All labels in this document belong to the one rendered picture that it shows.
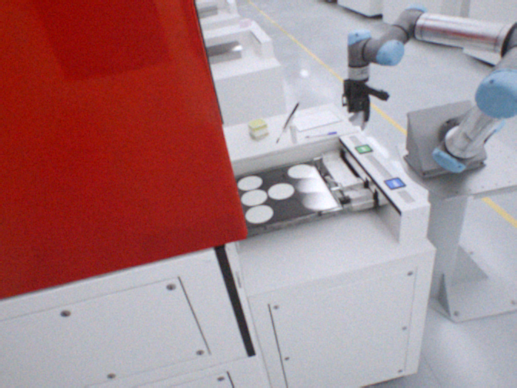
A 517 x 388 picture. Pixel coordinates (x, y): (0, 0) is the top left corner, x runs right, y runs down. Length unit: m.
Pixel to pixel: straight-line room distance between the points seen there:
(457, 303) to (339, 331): 0.94
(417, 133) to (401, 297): 0.65
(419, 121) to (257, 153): 0.67
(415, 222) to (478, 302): 1.05
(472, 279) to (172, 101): 2.01
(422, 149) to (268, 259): 0.77
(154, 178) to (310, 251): 0.75
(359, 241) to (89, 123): 0.97
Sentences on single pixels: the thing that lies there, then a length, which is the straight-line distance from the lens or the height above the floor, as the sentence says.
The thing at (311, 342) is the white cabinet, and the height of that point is 0.50.
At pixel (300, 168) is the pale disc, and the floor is 0.90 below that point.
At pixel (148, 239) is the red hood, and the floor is 1.29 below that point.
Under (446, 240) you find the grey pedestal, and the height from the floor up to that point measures 0.44.
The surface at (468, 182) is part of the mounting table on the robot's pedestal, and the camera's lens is 1.66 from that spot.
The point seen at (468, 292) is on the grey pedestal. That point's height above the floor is 0.01.
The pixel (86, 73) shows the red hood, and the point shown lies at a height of 1.61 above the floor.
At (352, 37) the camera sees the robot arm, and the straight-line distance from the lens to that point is 1.36.
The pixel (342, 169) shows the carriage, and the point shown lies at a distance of 1.59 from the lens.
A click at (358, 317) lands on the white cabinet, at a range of 1.44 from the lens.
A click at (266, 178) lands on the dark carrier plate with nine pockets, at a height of 0.90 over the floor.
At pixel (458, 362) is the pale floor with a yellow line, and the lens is 2.09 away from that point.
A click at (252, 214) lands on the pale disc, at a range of 1.37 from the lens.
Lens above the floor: 1.74
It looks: 35 degrees down
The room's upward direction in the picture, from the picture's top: 11 degrees counter-clockwise
